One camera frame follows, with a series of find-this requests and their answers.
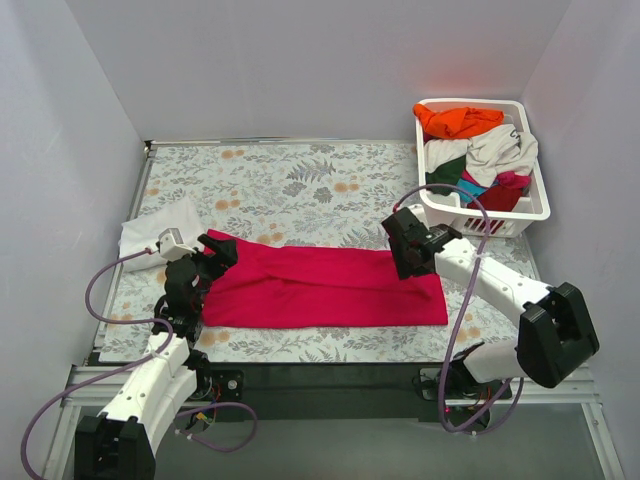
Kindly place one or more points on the teal t shirt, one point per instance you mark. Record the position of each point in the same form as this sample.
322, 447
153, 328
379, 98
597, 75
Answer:
470, 190

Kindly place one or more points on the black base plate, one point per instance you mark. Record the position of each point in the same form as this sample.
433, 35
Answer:
331, 391

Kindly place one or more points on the dark red t shirt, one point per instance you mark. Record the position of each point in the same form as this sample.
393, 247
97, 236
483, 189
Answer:
500, 198

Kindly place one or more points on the aluminium frame rail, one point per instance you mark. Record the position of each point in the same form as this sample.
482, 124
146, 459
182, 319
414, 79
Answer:
98, 383

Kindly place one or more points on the magenta t shirt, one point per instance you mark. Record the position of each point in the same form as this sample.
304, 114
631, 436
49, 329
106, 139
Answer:
294, 287

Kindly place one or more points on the dark green t shirt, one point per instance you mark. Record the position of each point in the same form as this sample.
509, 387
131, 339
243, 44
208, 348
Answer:
448, 173

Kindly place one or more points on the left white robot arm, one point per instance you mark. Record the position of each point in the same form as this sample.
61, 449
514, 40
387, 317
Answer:
122, 440

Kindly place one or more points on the folded white t shirt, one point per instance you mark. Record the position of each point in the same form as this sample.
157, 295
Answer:
144, 231

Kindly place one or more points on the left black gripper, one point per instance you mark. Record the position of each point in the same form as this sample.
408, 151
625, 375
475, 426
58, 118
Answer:
211, 260

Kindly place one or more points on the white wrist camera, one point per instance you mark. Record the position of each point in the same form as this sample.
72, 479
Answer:
416, 209
170, 246

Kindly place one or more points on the orange t shirt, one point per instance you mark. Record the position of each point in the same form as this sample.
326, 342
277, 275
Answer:
457, 123

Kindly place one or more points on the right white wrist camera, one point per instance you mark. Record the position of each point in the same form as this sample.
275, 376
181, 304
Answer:
416, 209

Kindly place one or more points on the pink garment in basket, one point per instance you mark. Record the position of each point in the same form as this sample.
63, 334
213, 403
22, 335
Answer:
513, 181

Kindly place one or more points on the white grey t shirt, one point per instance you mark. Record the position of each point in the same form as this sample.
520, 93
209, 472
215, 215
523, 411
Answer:
501, 149

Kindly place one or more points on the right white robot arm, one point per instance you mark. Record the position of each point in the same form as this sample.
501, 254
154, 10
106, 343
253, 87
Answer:
555, 331

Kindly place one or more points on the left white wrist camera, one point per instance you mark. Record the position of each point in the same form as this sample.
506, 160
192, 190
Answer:
170, 246

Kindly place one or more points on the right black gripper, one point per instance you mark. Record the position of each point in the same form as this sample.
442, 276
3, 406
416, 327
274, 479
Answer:
403, 245

